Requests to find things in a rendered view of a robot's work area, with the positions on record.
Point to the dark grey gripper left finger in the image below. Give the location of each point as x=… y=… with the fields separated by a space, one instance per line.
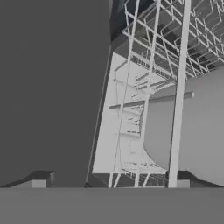
x=42 y=178

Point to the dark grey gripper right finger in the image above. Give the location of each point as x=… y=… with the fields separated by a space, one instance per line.
x=186 y=178

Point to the grey bowl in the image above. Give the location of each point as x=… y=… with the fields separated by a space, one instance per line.
x=201 y=128

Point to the dark grey dishwasher door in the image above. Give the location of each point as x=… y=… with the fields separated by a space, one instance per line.
x=49 y=87

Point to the dishwasher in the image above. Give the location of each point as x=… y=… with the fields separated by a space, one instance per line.
x=116 y=87

